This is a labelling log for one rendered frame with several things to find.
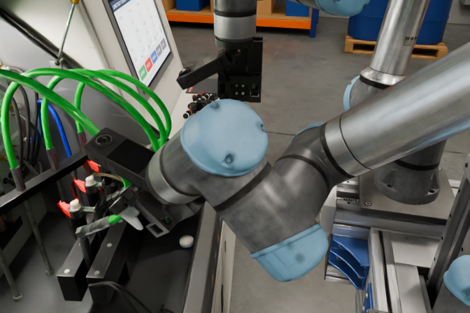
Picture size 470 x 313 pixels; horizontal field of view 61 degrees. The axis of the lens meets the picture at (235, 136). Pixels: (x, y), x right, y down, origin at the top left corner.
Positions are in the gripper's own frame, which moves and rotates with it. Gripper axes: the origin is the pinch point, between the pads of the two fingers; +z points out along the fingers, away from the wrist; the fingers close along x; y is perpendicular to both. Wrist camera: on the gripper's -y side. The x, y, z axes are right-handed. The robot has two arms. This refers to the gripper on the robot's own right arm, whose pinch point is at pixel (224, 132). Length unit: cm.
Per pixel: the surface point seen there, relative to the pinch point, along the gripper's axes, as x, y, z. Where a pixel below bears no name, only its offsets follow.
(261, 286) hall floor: 63, 12, 124
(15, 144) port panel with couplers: 13, -55, 13
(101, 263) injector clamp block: -13.0, -25.6, 25.9
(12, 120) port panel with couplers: 16, -56, 8
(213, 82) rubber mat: 87, -12, 25
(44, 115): 3.4, -39.7, -0.8
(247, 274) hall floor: 70, 5, 124
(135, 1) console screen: 60, -34, -13
